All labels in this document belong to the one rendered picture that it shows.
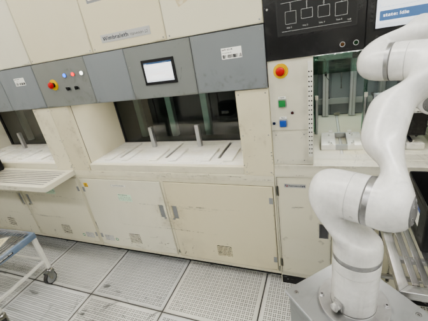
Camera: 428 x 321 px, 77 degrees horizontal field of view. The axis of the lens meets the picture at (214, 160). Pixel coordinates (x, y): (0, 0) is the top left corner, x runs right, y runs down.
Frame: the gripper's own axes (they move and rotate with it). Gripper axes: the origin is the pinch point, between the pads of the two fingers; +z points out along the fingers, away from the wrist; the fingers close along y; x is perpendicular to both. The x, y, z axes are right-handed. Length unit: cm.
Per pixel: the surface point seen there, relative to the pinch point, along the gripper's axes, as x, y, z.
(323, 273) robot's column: -43, -37, -77
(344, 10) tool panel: 35.8, -29.1, -17.2
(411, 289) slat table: -44, -13, -78
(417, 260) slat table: -44, -8, -65
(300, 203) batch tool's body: -56, -48, -17
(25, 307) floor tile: -119, -235, -76
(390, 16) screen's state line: 31.1, -13.5, -17.3
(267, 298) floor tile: -119, -69, -31
